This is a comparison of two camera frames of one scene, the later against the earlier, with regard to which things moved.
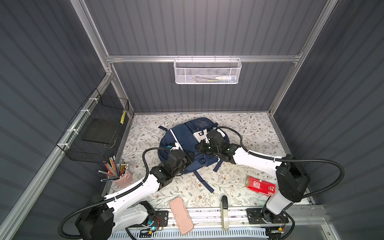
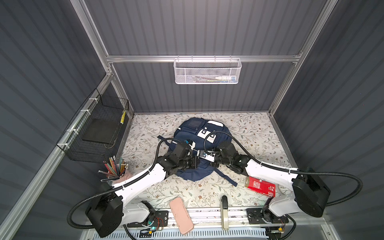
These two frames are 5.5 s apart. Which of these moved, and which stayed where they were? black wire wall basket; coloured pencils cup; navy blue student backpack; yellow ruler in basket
Moved: navy blue student backpack
Stayed: yellow ruler in basket; coloured pencils cup; black wire wall basket
